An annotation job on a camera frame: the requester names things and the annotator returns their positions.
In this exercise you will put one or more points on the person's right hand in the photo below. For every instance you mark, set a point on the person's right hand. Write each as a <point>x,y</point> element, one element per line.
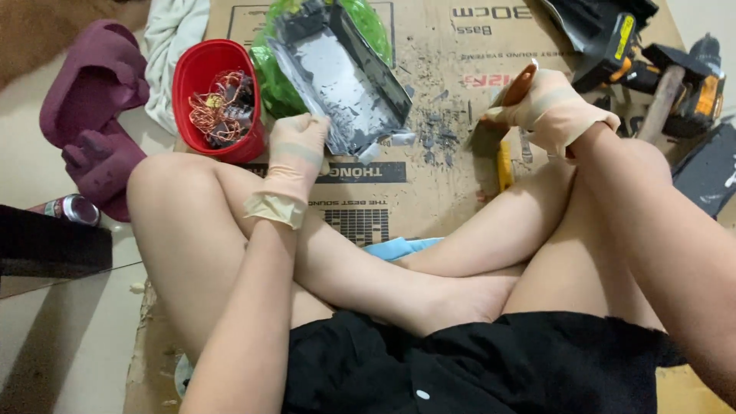
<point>555,109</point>

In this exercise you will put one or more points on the person's left hand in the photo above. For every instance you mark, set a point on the person's left hand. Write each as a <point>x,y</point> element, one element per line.
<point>293,155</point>

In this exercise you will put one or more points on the person's right fingers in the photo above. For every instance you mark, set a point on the person's right fingers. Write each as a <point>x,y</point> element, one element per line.
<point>526,112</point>

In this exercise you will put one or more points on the person's left fingers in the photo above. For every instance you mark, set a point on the person's left fingers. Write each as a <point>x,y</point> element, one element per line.
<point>302,122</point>

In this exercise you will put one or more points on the grey foil-lined black tray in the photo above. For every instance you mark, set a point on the grey foil-lined black tray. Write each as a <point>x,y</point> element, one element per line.
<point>339,75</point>

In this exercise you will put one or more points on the small grey metal tool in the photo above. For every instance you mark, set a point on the small grey metal tool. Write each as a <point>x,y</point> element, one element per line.
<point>525,146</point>

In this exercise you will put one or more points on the green plastic bag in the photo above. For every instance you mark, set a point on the green plastic bag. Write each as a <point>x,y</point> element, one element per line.
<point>276,86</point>

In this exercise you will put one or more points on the yellow utility knife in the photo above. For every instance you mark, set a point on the yellow utility knife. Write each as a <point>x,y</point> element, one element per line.
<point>505,167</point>

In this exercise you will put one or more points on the heap of grey flakes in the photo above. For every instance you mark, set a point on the heap of grey flakes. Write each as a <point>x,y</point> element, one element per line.
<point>440,129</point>

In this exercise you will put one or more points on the printed cardboard sheet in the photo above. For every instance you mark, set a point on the printed cardboard sheet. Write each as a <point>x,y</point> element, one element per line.
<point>460,52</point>

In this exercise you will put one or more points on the red plastic bowl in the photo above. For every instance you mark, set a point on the red plastic bowl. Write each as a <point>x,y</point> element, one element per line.
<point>198,72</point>

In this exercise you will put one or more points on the person's right leg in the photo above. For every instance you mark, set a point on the person's right leg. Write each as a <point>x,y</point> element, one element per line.
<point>552,253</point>

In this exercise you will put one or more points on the person's leg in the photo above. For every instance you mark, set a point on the person's leg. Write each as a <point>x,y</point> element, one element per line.
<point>190,241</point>
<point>552,253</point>

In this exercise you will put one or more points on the white cloth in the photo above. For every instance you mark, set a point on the white cloth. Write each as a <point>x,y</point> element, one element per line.
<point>169,52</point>

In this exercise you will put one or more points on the light blue cloth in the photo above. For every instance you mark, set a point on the light blue cloth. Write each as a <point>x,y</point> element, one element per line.
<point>397,247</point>

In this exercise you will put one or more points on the person's left leg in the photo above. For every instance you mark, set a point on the person's left leg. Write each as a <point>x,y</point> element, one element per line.
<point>190,241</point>

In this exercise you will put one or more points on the black orange power tool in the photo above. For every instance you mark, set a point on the black orange power tool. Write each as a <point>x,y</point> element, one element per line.
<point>704,86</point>

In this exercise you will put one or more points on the black painted box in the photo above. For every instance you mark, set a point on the black painted box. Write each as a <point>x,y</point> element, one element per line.
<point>707,172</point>

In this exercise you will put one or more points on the maroon foam slipper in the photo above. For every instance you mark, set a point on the maroon foam slipper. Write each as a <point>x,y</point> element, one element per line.
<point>92,80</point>
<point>100,167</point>

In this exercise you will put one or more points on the metal drink can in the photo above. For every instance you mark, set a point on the metal drink can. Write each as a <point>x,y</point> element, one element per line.
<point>72,208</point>

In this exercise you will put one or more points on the person's black shorts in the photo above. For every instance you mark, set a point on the person's black shorts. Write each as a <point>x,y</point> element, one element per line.
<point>471,368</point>

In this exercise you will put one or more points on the black furniture block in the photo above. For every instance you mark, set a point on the black furniture block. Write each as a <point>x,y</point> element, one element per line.
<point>52,244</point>

